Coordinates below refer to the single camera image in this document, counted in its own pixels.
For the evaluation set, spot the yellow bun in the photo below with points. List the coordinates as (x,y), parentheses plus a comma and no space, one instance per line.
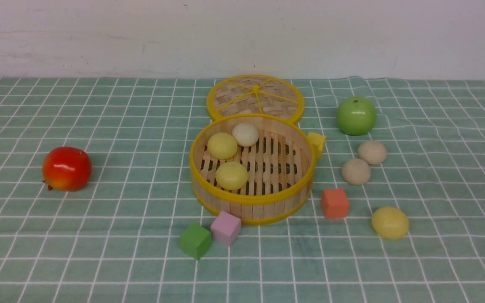
(231,176)
(222,146)
(390,223)

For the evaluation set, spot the orange cube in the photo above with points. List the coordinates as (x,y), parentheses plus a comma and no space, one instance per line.
(335,203)

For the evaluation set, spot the green toy apple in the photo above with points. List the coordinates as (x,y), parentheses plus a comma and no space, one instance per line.
(356,116)

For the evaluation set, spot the beige bun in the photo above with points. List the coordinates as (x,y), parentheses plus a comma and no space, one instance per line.
(356,172)
(245,134)
(373,152)

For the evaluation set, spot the yellow cube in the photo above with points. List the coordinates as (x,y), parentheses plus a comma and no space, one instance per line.
(318,142)

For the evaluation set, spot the woven bamboo steamer lid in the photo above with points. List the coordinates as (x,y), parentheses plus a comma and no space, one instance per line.
(255,94)

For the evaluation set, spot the green cube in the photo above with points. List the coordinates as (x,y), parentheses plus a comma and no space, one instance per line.
(195,241)

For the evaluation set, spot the red toy apple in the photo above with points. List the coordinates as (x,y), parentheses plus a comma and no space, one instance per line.
(66,168)

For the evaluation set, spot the pink cube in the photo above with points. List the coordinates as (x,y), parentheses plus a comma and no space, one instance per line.
(225,228)

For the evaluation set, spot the bamboo steamer tray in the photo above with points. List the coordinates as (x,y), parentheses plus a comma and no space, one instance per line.
(280,169)

